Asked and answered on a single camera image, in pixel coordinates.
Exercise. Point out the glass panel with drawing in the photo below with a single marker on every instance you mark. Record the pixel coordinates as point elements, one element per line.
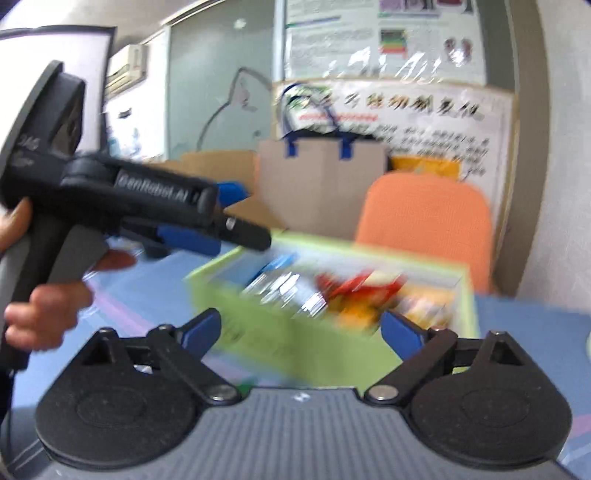
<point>221,92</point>

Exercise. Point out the red snack packet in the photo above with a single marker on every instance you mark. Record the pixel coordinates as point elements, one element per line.
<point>360,284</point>

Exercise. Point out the blue striped tablecloth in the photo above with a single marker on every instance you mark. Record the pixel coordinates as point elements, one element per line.
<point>531,341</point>

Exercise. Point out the brown cardboard box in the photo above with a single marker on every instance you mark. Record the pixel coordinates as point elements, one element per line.
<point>203,164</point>

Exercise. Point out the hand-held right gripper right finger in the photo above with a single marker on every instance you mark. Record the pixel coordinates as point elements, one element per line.
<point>401,337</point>

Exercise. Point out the white wall poster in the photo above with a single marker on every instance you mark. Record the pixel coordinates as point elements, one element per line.
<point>443,124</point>

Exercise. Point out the yellow snack packet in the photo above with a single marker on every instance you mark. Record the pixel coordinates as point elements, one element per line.
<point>360,314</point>

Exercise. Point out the blue plastic container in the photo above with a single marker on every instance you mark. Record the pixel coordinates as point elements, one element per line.
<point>233,194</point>

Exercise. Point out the brown paper bag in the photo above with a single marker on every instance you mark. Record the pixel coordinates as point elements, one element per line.
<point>318,189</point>

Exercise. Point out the orange chair back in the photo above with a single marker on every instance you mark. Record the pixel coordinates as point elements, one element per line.
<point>425,230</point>

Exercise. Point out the person's left hand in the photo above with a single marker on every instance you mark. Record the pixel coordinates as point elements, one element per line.
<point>46,309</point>

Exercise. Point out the white air conditioner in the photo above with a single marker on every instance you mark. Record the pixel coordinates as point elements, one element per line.
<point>129,69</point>

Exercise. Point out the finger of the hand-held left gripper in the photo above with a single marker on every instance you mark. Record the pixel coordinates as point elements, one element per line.
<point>189,240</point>
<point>244,235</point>

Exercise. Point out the laminated chart poster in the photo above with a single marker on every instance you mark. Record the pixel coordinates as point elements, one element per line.
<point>369,37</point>

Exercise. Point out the green cardboard box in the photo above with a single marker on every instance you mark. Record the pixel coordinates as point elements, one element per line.
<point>295,341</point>

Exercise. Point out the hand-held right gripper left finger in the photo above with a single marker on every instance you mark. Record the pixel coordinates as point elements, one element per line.
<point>203,330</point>

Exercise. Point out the yellow bag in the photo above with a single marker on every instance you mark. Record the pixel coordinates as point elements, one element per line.
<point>429,167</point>

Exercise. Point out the blue cookie packet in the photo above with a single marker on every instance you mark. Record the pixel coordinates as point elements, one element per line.
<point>272,277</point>

